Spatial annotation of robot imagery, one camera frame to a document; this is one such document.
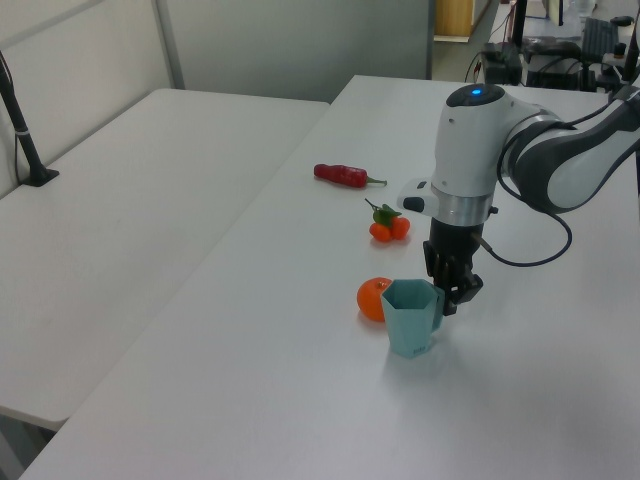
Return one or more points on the wooden cabinet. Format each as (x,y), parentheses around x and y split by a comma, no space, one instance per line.
(454,17)

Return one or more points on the white side table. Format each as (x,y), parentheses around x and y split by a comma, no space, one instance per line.
(125,225)

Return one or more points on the black camera pole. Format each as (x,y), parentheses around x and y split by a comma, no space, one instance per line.
(631,55)
(22,135)

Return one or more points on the small tangerine cluster with leaves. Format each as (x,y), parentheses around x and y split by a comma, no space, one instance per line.
(387,227)

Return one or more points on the teal hexagonal mug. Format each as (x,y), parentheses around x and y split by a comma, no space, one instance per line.
(407,325)

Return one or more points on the black monitor stand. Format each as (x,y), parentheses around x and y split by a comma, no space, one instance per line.
(520,22)

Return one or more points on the grey partition panel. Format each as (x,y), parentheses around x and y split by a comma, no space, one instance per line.
(300,45)

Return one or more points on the red chili pepper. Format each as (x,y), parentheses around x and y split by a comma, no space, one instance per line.
(342,174)

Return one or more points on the black equipment box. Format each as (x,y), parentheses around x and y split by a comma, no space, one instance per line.
(502,62)

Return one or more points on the large orange fruit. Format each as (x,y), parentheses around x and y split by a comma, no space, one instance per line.
(369,300)

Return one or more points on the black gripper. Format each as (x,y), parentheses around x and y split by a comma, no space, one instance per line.
(455,237)

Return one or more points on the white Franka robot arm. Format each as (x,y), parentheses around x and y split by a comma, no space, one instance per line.
(480,145)

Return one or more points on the aluminium frame post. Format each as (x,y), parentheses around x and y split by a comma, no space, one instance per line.
(169,45)

